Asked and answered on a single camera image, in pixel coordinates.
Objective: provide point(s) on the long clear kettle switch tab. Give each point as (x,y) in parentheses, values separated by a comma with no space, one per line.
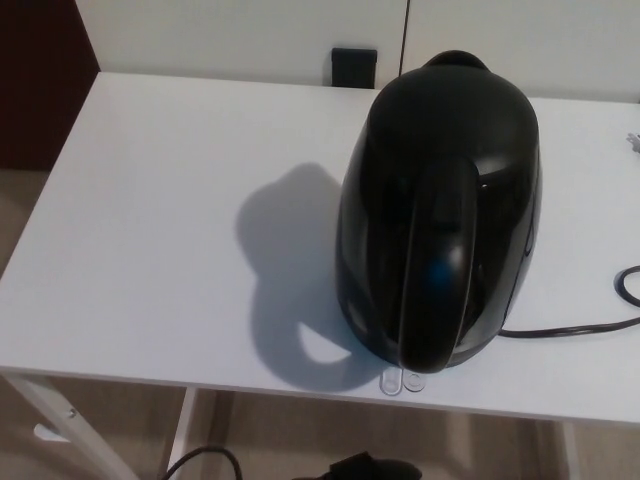
(391,385)

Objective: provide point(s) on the white table leg hook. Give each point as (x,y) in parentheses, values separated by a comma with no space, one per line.
(50,432)

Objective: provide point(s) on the round clear kettle switch tab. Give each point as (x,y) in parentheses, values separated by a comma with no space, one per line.
(415,382)

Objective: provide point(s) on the black electric kettle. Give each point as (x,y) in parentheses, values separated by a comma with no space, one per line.
(450,125)

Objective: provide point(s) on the white cabinet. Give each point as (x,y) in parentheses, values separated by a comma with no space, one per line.
(225,35)

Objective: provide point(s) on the white metal-frame table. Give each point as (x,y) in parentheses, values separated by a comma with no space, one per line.
(175,200)

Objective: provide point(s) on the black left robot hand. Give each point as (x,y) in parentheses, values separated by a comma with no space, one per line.
(375,467)

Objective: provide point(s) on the dark red wall panel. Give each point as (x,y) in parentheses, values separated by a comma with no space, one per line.
(35,75)

